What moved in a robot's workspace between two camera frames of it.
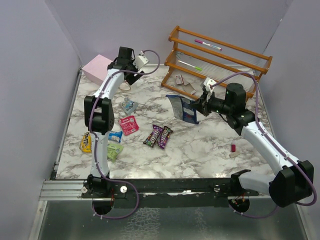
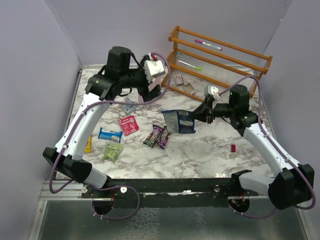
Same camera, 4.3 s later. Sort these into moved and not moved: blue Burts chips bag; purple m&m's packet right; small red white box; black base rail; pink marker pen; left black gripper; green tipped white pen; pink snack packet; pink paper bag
Moved: blue Burts chips bag; left black gripper; pink paper bag
Not moved: small red white box; black base rail; purple m&m's packet right; pink snack packet; pink marker pen; green tipped white pen
